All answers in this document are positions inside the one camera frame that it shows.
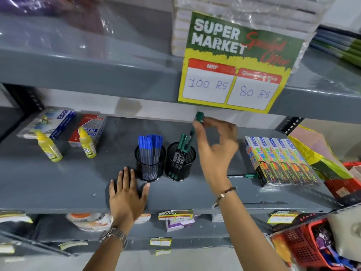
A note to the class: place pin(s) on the green and yellow price sign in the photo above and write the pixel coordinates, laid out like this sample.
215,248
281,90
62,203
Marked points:
234,67

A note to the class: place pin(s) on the person's left little finger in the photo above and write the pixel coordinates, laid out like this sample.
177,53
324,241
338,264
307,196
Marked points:
112,189

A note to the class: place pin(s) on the small yellow price tag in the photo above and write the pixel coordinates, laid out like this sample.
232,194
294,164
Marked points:
282,218
160,241
176,215
73,245

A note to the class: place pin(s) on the silver wristwatch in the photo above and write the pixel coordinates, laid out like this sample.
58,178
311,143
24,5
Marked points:
114,234

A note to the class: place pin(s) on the person's right thumb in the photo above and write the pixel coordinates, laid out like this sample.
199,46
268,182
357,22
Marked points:
198,138

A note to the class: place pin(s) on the blue and white box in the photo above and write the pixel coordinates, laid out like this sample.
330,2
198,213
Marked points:
53,121

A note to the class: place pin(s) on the person's left hand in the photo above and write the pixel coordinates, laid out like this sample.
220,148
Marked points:
125,200

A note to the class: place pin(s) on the purple and white box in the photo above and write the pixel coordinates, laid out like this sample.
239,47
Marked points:
179,225

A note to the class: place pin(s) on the red and white box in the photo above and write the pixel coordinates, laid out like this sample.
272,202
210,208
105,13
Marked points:
93,125

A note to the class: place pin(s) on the person's left thumb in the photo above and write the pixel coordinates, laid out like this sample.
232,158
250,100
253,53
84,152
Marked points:
145,191

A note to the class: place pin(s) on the person's left middle finger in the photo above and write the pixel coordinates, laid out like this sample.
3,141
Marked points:
126,179

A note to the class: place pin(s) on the yellow plastic bag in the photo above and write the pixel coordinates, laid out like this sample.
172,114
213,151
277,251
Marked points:
321,160

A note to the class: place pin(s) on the grey metal shelf rack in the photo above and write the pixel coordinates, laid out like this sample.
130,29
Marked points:
70,180

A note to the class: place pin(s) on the person's left forearm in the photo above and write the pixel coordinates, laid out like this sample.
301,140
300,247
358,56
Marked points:
108,255

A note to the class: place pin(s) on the stack of blue green notebooks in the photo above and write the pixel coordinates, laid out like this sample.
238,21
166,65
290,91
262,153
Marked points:
338,45

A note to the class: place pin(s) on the wrapped pack of colourful boxes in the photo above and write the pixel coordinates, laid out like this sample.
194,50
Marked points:
282,162

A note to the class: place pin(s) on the green capped pen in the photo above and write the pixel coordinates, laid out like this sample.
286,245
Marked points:
199,115
245,175
181,141
186,149

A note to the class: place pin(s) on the white plastic bag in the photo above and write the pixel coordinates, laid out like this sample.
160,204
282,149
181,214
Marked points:
347,234

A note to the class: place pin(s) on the bunch of blue pens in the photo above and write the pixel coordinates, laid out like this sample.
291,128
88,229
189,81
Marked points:
149,143

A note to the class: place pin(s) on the person's right hand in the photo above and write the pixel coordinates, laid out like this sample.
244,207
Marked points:
217,160

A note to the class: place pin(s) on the purple plastic wrapped pack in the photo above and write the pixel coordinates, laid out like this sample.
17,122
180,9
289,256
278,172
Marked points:
28,5

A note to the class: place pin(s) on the person's right forearm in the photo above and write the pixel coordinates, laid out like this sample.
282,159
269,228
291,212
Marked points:
245,234

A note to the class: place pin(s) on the wrapped stack of white notebooks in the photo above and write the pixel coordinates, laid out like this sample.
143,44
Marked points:
253,14

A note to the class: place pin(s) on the white and orange package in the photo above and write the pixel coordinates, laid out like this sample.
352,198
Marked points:
90,221

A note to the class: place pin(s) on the small white box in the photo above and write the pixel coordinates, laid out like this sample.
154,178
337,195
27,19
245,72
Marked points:
217,218

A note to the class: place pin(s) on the black mesh pen cup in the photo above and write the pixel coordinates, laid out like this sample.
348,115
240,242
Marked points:
180,169
149,170

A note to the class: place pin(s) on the red plastic basket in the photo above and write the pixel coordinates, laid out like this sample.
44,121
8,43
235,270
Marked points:
304,248

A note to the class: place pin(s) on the yellow glue bottle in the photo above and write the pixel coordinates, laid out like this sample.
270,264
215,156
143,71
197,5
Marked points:
87,145
49,148

